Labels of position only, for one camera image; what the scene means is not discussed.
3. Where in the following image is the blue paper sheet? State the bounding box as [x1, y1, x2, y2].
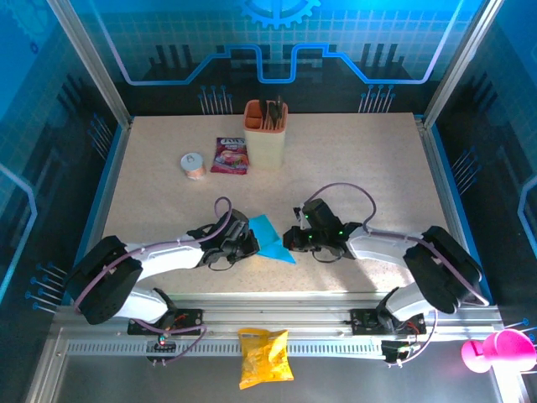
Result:
[247, 213, 297, 265]

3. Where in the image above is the small tin can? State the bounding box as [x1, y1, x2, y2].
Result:
[180, 152, 206, 182]

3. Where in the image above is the purple candy bag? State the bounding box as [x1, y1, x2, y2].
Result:
[209, 136, 252, 176]

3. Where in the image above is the beige utensil holder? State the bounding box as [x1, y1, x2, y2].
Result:
[243, 99, 289, 170]

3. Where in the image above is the yellow chip bag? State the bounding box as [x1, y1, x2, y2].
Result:
[237, 327, 295, 390]

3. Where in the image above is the black utensil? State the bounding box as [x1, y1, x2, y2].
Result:
[258, 94, 286, 127]

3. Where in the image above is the pink plastic object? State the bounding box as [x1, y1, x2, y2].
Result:
[461, 329, 537, 374]

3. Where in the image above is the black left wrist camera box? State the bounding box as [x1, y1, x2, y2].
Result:
[217, 208, 252, 241]

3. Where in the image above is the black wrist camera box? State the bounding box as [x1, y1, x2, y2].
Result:
[298, 199, 340, 233]
[217, 208, 252, 241]

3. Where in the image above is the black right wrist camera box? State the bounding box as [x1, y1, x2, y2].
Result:
[298, 199, 340, 233]

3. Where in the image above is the aluminium frame rail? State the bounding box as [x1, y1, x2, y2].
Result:
[54, 292, 504, 337]

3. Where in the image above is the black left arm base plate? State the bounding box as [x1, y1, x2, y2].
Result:
[127, 308, 206, 337]

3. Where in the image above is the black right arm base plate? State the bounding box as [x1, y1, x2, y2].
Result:
[350, 308, 427, 337]

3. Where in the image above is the slotted aluminium cable duct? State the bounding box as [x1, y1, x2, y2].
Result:
[66, 339, 387, 358]

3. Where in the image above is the aluminium frame post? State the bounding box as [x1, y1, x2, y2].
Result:
[46, 0, 134, 129]
[422, 0, 504, 129]

